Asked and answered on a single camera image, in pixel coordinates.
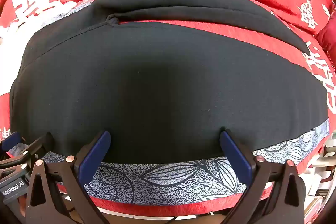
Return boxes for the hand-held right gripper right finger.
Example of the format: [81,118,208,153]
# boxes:
[220,130,306,224]

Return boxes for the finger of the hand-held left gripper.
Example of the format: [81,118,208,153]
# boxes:
[0,132,54,170]
[0,132,25,154]

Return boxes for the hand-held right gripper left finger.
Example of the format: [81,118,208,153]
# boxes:
[25,131,111,224]

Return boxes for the black pants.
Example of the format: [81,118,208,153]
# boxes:
[10,0,330,165]

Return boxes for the grey leaf patterned sheet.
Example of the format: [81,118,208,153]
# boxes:
[5,0,331,206]

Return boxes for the white cluttered shelf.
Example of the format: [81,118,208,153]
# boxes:
[308,131,336,224]

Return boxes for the red white printed blanket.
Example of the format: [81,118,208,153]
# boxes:
[0,0,336,217]

